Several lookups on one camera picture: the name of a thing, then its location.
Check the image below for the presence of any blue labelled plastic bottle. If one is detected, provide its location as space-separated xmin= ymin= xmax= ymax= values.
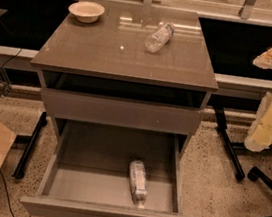
xmin=129 ymin=160 xmax=148 ymax=207

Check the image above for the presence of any clear plastic bottle on counter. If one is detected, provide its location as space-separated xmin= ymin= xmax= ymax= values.
xmin=144 ymin=22 xmax=175 ymax=53

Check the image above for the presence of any grey drawer cabinet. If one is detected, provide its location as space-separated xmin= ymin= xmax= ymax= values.
xmin=31 ymin=1 xmax=218 ymax=148

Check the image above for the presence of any open grey bottom drawer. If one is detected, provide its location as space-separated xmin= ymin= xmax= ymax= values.
xmin=21 ymin=120 xmax=185 ymax=217

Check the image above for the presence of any closed grey upper drawer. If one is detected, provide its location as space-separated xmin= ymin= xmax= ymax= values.
xmin=41 ymin=88 xmax=202 ymax=135

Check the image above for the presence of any cream ceramic bowl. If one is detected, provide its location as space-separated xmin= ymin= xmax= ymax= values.
xmin=68 ymin=1 xmax=105 ymax=23

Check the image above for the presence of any black left table leg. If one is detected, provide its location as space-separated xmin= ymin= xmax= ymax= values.
xmin=12 ymin=112 xmax=47 ymax=180

